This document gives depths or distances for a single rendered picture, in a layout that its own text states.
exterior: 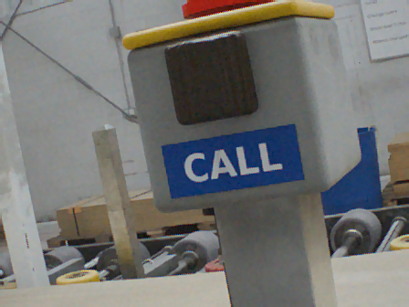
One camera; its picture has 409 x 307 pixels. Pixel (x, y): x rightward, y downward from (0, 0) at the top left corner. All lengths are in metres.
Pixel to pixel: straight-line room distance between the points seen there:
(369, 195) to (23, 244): 4.58
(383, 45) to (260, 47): 7.22
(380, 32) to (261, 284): 7.21
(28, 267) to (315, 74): 1.31
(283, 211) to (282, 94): 0.05
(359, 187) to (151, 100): 5.61
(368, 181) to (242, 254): 5.63
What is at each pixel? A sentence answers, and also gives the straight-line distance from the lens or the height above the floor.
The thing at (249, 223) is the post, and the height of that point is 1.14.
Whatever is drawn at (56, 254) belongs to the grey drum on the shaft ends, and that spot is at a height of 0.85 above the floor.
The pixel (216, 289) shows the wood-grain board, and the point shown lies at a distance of 1.24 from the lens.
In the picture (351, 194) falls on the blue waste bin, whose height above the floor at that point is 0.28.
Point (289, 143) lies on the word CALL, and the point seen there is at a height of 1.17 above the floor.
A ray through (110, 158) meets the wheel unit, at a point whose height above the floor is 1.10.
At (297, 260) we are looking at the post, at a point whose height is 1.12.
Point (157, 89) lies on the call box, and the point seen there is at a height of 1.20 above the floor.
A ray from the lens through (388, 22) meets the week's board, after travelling 7.51.
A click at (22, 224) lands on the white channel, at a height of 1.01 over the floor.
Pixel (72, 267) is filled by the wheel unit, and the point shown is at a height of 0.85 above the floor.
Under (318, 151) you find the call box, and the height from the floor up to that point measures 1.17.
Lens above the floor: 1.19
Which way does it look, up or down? 4 degrees down
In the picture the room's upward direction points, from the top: 11 degrees counter-clockwise
